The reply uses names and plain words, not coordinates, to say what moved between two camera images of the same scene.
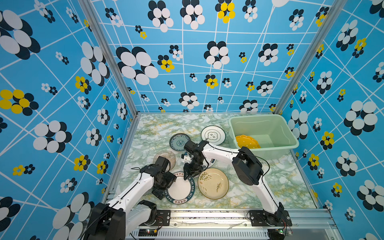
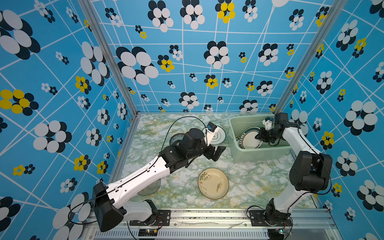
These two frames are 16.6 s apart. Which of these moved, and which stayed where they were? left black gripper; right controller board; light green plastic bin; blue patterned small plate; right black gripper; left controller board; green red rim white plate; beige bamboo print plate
Moved: left black gripper; right black gripper; green red rim white plate
Stayed: right controller board; left controller board; beige bamboo print plate; blue patterned small plate; light green plastic bin
